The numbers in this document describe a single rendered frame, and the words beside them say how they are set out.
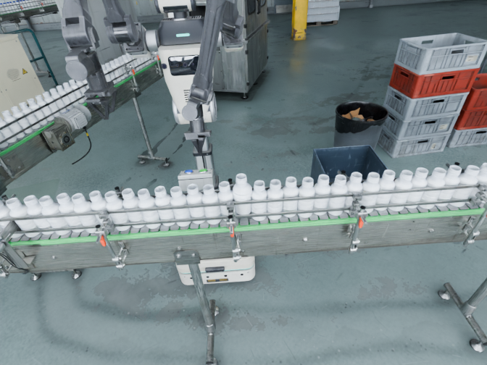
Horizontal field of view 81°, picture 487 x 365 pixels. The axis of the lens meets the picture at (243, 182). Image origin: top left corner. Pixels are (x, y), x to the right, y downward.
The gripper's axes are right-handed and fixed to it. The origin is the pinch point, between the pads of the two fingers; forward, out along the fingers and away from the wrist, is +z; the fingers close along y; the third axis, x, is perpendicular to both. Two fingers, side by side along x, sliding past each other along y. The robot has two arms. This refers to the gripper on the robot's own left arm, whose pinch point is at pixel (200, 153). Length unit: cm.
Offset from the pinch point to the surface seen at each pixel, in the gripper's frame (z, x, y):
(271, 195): 12.7, -19.1, 26.5
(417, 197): 18, -17, 81
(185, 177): 8.4, -4.4, -6.5
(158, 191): 9.4, -16.3, -14.2
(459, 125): 28, 187, 247
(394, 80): -22, 190, 175
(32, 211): 13, -19, -59
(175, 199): 11.7, -19.3, -7.6
